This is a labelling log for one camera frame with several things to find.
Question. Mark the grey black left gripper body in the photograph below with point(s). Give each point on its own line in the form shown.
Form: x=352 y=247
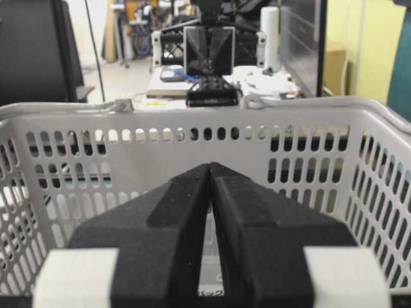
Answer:
x=208 y=51

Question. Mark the black office chair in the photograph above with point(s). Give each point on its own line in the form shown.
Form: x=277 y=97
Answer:
x=39 y=56

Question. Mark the grey plastic shopping basket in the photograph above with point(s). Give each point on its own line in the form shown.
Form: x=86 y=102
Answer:
x=63 y=163

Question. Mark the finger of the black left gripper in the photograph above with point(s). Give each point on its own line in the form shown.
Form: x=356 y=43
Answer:
x=212 y=91

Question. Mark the white crumpled cloth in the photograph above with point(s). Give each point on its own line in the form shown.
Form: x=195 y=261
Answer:
x=253 y=80

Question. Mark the black monitor panel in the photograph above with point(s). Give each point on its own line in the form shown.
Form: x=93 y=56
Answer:
x=302 y=43

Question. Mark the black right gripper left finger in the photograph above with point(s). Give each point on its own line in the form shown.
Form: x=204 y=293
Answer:
x=146 y=252

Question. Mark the grey book stack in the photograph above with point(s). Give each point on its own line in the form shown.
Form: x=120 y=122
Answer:
x=168 y=81

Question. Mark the white cylinder roll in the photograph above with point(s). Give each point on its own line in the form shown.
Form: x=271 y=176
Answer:
x=269 y=25

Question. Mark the cardboard box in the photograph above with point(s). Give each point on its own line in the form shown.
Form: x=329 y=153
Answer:
x=335 y=68

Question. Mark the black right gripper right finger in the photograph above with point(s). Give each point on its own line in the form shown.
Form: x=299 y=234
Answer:
x=279 y=253

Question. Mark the black truss frame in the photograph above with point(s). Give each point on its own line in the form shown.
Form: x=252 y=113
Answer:
x=168 y=48

